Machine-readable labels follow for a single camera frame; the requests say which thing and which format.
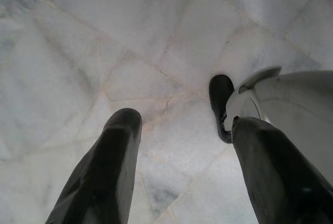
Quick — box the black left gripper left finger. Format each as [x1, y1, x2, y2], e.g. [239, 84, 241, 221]
[45, 107, 143, 224]

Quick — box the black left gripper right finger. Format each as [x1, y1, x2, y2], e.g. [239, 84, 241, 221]
[230, 116, 333, 224]

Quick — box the black robot foot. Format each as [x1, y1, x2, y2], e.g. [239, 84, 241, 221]
[209, 74, 236, 144]

